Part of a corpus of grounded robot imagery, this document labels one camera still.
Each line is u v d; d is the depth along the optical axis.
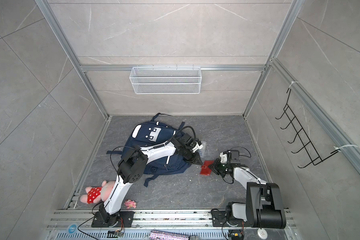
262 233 0.69
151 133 0.97
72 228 0.71
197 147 0.86
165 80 1.01
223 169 0.78
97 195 0.75
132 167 0.55
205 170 0.89
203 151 0.98
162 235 0.66
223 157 0.85
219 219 0.73
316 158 0.58
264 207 0.42
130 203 0.76
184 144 0.78
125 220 0.73
